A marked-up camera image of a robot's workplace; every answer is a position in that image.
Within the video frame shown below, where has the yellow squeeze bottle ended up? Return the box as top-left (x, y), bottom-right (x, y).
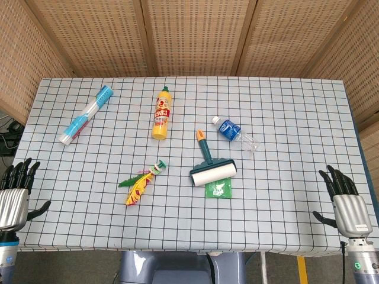
top-left (151, 86), bottom-right (174, 140)

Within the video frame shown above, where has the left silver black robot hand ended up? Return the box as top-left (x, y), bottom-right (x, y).
top-left (0, 157), bottom-right (52, 233)

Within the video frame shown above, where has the blue white plastic bag roll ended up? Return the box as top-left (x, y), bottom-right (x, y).
top-left (59, 85), bottom-right (115, 146)

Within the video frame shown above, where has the black cables bundle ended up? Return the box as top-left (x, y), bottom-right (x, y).
top-left (0, 114), bottom-right (25, 175)

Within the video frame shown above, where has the yellow green feather toy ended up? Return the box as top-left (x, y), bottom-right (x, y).
top-left (118, 159), bottom-right (168, 207)

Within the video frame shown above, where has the teal lint roller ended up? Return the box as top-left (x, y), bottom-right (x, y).
top-left (189, 129), bottom-right (238, 188)

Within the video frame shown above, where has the blue checked tablecloth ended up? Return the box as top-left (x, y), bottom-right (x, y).
top-left (0, 76), bottom-right (375, 257)

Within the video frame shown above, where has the green sachet packet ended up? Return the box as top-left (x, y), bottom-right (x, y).
top-left (204, 177), bottom-right (233, 199)

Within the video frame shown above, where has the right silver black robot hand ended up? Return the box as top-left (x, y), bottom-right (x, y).
top-left (312, 164), bottom-right (374, 238)

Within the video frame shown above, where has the clear plastic water bottle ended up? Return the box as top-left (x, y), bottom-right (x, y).
top-left (211, 115), bottom-right (261, 154)

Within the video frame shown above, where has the woven bamboo folding screen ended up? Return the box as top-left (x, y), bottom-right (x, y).
top-left (0, 0), bottom-right (379, 184)

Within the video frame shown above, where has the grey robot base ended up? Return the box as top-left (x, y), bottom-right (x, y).
top-left (118, 250), bottom-right (248, 284)

